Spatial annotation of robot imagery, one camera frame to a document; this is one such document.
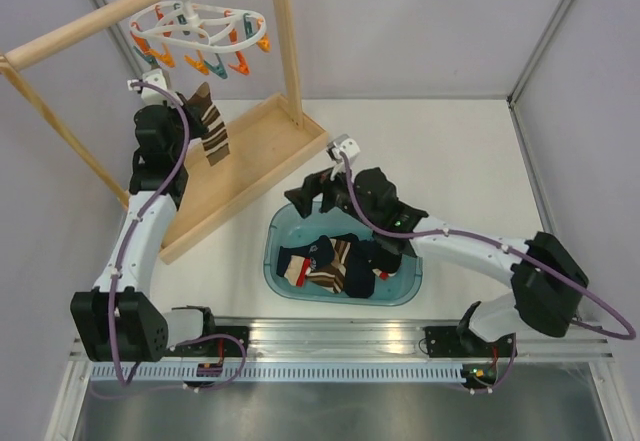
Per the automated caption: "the teal plastic basin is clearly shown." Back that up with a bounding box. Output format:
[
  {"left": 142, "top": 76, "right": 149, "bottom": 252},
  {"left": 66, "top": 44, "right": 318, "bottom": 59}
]
[{"left": 264, "top": 204, "right": 423, "bottom": 307}]

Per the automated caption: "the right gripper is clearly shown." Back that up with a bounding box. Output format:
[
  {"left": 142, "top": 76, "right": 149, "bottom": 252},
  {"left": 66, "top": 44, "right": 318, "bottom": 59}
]
[{"left": 284, "top": 157, "right": 379, "bottom": 231}]

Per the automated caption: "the brown striped sock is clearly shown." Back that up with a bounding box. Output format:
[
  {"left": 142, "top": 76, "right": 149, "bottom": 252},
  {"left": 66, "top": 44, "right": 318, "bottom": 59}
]
[
  {"left": 305, "top": 234, "right": 358, "bottom": 298},
  {"left": 186, "top": 82, "right": 230, "bottom": 166}
]

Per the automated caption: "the purple cable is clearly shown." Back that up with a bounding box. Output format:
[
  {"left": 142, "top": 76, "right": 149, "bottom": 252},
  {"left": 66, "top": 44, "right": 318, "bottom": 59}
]
[
  {"left": 342, "top": 153, "right": 637, "bottom": 340},
  {"left": 107, "top": 83, "right": 191, "bottom": 387}
]

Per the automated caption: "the aluminium mounting rail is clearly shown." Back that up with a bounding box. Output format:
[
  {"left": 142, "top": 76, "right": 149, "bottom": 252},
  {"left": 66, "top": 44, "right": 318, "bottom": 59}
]
[{"left": 212, "top": 317, "right": 613, "bottom": 363}]

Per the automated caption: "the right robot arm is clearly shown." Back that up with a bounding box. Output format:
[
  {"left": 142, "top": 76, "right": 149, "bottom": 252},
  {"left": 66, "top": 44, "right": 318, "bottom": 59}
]
[{"left": 284, "top": 168, "right": 588, "bottom": 355}]

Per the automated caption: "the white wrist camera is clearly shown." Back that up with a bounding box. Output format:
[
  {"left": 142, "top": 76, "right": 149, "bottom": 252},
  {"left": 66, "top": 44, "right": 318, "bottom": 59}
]
[
  {"left": 127, "top": 68, "right": 174, "bottom": 106},
  {"left": 327, "top": 134, "right": 361, "bottom": 162}
]

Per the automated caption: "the teal clothes peg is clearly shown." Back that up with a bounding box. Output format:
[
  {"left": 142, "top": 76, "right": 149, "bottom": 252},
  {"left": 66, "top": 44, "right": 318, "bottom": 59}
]
[{"left": 204, "top": 59, "right": 228, "bottom": 79}]

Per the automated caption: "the white round clip hanger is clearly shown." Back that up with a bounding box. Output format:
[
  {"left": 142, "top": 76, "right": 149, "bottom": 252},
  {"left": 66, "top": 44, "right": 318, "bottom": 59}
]
[{"left": 128, "top": 0, "right": 271, "bottom": 54}]

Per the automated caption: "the orange clothes peg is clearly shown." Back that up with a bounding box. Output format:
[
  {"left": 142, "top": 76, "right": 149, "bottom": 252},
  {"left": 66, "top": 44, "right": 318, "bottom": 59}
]
[{"left": 149, "top": 49, "right": 175, "bottom": 68}]

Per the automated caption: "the yellow-orange clothes peg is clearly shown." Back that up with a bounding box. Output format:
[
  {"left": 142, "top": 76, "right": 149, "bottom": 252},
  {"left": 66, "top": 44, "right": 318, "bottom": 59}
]
[{"left": 184, "top": 55, "right": 209, "bottom": 75}]

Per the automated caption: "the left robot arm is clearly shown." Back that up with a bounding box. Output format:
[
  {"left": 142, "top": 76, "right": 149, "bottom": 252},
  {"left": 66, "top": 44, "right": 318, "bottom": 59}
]
[{"left": 70, "top": 103, "right": 219, "bottom": 362}]

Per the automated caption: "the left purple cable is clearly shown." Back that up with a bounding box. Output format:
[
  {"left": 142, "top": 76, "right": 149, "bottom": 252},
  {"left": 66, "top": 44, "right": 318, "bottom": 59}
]
[{"left": 107, "top": 83, "right": 191, "bottom": 387}]

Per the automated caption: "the wooden hanging rack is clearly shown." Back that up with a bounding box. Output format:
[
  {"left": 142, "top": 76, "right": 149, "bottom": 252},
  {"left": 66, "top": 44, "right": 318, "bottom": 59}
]
[{"left": 1, "top": 0, "right": 328, "bottom": 264}]

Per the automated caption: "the white slotted cable duct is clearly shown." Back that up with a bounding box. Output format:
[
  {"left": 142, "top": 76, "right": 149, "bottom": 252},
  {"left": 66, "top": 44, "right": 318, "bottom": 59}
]
[{"left": 89, "top": 364, "right": 464, "bottom": 383}]

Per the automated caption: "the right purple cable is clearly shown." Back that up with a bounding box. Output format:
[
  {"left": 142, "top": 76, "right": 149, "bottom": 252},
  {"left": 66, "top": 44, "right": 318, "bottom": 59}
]
[{"left": 342, "top": 153, "right": 637, "bottom": 340}]

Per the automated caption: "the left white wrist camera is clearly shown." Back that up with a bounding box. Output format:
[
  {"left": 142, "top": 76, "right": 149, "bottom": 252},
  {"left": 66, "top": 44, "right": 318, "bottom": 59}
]
[{"left": 127, "top": 68, "right": 174, "bottom": 106}]

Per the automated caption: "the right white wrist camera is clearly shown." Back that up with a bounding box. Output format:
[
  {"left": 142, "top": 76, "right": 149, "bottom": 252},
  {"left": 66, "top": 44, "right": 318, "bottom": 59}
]
[{"left": 327, "top": 134, "right": 361, "bottom": 162}]

